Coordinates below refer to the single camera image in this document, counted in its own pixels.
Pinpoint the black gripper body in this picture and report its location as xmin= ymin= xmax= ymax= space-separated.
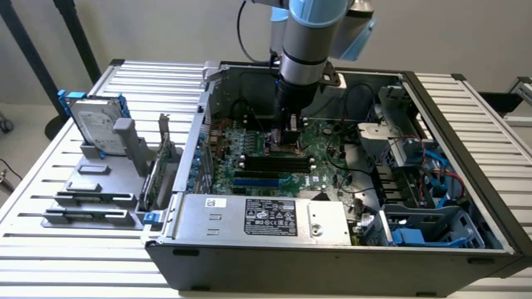
xmin=272 ymin=77 xmax=321 ymax=121

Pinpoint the CPU socket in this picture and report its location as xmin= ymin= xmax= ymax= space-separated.
xmin=261 ymin=130 xmax=311 ymax=158

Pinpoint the black RAM slot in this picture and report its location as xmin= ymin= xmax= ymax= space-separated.
xmin=243 ymin=162 xmax=312 ymax=174
xmin=245 ymin=154 xmax=313 ymax=166

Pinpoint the black expansion slot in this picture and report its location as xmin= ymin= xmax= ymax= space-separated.
xmin=233 ymin=169 xmax=281 ymax=181

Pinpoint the blue expansion slot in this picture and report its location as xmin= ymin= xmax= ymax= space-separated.
xmin=231 ymin=178 xmax=280 ymax=189

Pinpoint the green motherboard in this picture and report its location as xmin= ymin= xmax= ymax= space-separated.
xmin=201 ymin=120 xmax=356 ymax=202

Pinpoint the grey metal disk bay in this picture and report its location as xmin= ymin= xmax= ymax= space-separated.
xmin=356 ymin=84 xmax=448 ymax=209

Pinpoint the silver power supply unit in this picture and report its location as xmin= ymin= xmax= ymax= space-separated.
xmin=171 ymin=192 xmax=355 ymax=247

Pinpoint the green graphics card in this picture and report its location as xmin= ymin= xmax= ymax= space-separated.
xmin=137 ymin=113 xmax=184 ymax=213

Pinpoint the blue plastic drive caddy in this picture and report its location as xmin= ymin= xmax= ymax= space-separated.
xmin=379 ymin=204 xmax=488 ymax=250

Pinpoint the open black PC case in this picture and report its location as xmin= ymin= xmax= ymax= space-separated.
xmin=140 ymin=60 xmax=529 ymax=297

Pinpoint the hard disk with blue rails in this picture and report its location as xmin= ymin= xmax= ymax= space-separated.
xmin=56 ymin=89 xmax=132 ymax=157

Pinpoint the grey parts rack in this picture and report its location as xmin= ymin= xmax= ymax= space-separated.
xmin=39 ymin=117 xmax=184 ymax=232

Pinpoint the RAM stick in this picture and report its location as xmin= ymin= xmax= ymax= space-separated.
xmin=43 ymin=209 xmax=128 ymax=219
xmin=53 ymin=191 xmax=135 ymax=201

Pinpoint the black stand pole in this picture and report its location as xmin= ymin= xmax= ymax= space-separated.
xmin=0 ymin=0 xmax=103 ymax=138

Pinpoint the black caster wheel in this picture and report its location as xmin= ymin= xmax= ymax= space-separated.
xmin=0 ymin=111 xmax=15 ymax=134

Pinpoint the black internal power cable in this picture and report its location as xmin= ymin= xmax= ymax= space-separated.
xmin=324 ymin=83 xmax=380 ymax=175

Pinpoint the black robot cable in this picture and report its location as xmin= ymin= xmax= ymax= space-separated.
xmin=236 ymin=0 xmax=277 ymax=65

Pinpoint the blue data wire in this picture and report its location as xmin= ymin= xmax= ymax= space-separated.
xmin=400 ymin=139 xmax=467 ymax=209

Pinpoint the red wire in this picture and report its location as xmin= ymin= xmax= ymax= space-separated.
xmin=389 ymin=135 xmax=465 ymax=203

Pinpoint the aluminium frame profile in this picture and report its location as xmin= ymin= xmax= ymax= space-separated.
xmin=500 ymin=75 xmax=532 ymax=127

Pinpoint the thin black floor cable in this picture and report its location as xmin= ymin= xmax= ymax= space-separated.
xmin=0 ymin=158 xmax=23 ymax=196

